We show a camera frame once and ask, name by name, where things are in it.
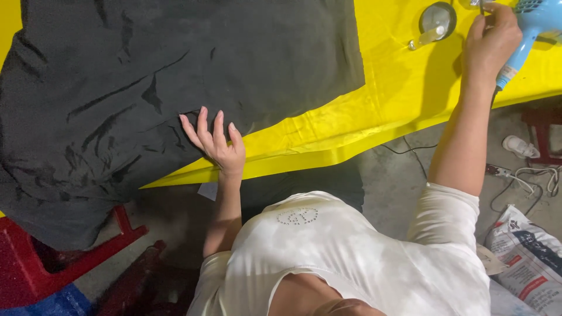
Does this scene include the person's left hand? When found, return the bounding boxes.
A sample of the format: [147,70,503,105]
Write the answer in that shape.
[179,106,246,174]

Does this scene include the person's right hand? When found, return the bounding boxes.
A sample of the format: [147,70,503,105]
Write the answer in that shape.
[461,2,523,87]

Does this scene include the black cloth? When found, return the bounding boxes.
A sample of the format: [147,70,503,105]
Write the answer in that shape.
[0,0,366,252]

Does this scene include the white paper scrap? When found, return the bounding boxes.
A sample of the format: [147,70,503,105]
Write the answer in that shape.
[197,181,219,202]

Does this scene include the light blue hair dryer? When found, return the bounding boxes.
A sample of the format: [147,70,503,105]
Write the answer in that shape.
[495,0,562,91]

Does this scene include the round metal tin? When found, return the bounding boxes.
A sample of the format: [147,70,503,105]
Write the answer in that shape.
[418,2,458,43]

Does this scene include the small white tube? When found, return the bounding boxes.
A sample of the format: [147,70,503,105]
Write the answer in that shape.
[408,25,447,51]

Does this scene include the person's black trousers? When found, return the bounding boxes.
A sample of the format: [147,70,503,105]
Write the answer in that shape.
[239,160,366,221]

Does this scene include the yellow plastic table cover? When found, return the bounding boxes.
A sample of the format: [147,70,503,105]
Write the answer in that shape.
[0,0,562,218]

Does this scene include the power plug adapter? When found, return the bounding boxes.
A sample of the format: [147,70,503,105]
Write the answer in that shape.
[485,163,513,178]

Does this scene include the dark red plastic stool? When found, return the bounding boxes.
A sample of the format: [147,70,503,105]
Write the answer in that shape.
[96,240,200,316]

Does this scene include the person's white shirt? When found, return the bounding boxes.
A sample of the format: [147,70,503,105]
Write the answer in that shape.
[186,182,491,316]

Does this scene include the beige paper piece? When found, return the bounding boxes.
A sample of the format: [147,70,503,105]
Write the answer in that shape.
[476,243,511,276]

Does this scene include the printed woven sack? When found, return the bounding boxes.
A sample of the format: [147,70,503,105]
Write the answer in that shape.
[484,204,562,316]

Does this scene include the bright red plastic stool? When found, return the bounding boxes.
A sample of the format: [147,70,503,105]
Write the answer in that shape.
[0,205,150,309]

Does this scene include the blue plastic stool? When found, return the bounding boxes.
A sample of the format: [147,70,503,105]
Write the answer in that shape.
[0,282,94,316]

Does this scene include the red metal frame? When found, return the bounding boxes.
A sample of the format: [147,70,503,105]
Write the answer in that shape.
[521,109,562,166]

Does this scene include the thin black floor cable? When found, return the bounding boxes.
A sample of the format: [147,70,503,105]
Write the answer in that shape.
[380,135,440,181]

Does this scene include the white cable bundle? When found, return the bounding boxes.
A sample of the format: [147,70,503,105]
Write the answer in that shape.
[505,166,561,197]

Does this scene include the black looped cable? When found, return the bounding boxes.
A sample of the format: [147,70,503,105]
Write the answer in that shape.
[489,175,546,217]

